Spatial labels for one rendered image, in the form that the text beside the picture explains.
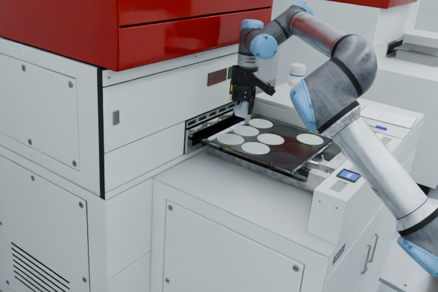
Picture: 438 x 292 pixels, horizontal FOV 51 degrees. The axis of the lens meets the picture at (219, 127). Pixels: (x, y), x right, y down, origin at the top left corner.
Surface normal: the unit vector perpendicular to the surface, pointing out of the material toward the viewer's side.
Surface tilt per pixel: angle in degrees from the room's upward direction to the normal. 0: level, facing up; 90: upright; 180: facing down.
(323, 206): 90
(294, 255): 90
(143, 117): 90
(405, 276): 0
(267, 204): 0
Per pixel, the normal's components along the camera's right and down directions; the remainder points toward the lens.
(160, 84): 0.81, 0.28
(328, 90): -0.08, -0.10
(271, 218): 0.07, -0.92
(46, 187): -0.58, 0.27
